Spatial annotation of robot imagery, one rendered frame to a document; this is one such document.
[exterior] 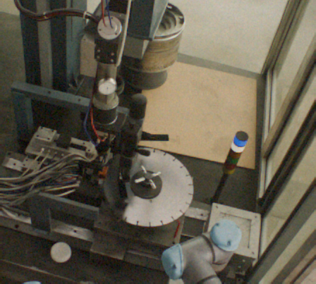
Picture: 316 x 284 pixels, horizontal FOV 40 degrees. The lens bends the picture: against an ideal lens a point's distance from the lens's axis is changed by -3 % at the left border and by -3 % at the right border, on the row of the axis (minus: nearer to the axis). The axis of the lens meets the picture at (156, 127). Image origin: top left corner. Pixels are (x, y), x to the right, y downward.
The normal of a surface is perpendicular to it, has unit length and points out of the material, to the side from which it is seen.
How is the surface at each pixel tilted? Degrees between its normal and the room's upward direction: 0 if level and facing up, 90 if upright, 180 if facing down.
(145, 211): 0
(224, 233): 0
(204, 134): 0
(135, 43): 90
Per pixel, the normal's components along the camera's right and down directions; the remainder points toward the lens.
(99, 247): 0.13, -0.66
